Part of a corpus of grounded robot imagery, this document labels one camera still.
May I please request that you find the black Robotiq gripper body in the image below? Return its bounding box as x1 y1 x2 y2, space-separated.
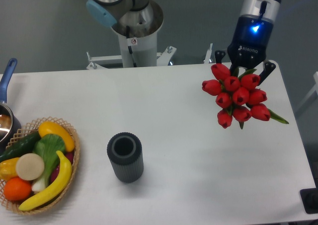
227 16 273 71

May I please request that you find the red tulip bouquet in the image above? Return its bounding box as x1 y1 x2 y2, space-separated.
202 63 289 129

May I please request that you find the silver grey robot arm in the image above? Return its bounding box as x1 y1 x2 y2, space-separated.
86 0 281 80

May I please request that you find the dark grey ribbed vase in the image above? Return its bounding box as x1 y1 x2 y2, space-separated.
107 132 144 183

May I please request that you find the white furniture at right edge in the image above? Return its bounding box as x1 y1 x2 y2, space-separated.
294 72 318 118

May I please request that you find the black device at table edge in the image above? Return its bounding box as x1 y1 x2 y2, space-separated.
300 188 318 214

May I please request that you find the purple red vegetable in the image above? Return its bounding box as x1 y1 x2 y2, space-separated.
50 152 74 184

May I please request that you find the yellow squash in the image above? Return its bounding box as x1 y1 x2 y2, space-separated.
38 121 75 152

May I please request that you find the yellow banana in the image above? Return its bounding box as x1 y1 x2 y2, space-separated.
18 150 72 211

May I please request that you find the green bok choy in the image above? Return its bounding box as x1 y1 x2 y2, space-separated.
32 134 66 193

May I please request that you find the green cucumber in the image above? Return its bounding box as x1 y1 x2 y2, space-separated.
0 131 41 162

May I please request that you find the beige round disc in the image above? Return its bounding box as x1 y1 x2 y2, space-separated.
15 153 44 181

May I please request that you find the yellow bell pepper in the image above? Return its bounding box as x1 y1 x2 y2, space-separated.
0 157 19 181

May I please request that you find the orange fruit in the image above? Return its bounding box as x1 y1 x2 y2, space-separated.
3 177 31 201

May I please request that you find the woven wicker basket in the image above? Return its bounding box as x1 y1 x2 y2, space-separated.
0 116 80 215

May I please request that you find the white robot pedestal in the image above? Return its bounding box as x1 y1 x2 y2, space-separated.
112 0 163 68

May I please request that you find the white metal base frame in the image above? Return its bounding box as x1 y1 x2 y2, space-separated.
86 43 213 70

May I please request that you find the blue handled saucepan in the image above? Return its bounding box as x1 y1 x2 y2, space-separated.
0 58 21 153

